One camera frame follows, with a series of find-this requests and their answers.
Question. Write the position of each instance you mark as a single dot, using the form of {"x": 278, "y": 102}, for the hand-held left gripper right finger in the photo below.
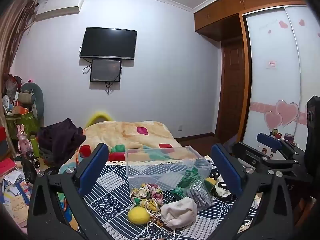
{"x": 226, "y": 170}

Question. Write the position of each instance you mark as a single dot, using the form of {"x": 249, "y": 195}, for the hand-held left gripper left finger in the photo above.
{"x": 96, "y": 166}

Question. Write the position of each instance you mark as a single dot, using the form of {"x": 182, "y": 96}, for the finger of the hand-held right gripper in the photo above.
{"x": 270, "y": 142}
{"x": 255, "y": 158}

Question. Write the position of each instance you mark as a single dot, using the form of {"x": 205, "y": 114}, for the red mug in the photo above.
{"x": 278, "y": 136}

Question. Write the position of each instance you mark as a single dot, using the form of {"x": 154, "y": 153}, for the green yellow mug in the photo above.
{"x": 275, "y": 131}

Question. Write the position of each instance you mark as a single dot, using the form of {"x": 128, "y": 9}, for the purple jar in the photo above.
{"x": 289, "y": 137}

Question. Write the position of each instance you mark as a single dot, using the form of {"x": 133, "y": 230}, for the black and white pouch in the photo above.
{"x": 223, "y": 190}

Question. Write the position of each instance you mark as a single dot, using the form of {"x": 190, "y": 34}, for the yellow green sponge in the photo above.
{"x": 210, "y": 183}

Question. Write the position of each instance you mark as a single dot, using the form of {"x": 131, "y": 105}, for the navy patterned bed cover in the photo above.
{"x": 112, "y": 195}

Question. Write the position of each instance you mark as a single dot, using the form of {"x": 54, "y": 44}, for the grey speckled gloves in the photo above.
{"x": 200, "y": 196}

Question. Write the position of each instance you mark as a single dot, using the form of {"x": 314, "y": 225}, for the cream patterned blanket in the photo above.
{"x": 125, "y": 135}

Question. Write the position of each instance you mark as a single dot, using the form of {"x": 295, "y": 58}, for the dark clothing pile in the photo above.
{"x": 61, "y": 140}

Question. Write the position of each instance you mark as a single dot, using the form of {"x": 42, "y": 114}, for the yellow plush item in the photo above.
{"x": 98, "y": 117}

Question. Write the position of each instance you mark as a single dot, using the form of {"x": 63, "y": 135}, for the white sliding wardrobe doors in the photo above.
{"x": 272, "y": 85}

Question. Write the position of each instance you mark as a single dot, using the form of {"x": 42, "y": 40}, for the floral fabric pouch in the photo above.
{"x": 150, "y": 193}

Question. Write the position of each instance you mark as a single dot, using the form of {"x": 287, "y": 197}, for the black cylinder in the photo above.
{"x": 33, "y": 158}

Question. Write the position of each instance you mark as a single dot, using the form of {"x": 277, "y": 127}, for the clear plastic box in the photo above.
{"x": 160, "y": 170}

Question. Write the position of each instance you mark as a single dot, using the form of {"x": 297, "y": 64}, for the green bottle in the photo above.
{"x": 35, "y": 146}

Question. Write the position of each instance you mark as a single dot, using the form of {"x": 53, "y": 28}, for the yellow lemon toy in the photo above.
{"x": 138, "y": 215}

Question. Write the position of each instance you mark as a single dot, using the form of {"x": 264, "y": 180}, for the brown wooden door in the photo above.
{"x": 231, "y": 87}

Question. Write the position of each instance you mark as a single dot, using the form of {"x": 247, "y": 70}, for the pink rabbit figure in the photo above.
{"x": 23, "y": 138}

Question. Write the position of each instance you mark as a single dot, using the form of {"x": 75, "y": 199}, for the green storage bag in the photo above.
{"x": 23, "y": 125}

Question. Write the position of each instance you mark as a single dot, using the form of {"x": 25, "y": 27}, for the pile of papers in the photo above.
{"x": 15, "y": 195}

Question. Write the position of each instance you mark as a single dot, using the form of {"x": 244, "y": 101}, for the red book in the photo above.
{"x": 7, "y": 167}

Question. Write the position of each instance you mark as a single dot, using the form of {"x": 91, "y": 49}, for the grey plush toy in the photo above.
{"x": 30, "y": 97}

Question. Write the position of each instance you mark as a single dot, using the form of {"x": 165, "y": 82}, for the wooden overhead cabinet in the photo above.
{"x": 225, "y": 7}

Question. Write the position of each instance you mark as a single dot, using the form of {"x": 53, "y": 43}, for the brown curtain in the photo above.
{"x": 13, "y": 35}

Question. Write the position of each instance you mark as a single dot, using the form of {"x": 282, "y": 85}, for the white air conditioner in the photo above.
{"x": 58, "y": 8}

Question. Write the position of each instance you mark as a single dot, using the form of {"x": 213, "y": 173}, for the white wall outlet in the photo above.
{"x": 179, "y": 127}

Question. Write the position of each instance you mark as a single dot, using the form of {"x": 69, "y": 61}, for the small black wall monitor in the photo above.
{"x": 105, "y": 70}

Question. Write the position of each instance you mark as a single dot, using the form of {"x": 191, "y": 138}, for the wall-mounted black television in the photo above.
{"x": 108, "y": 42}

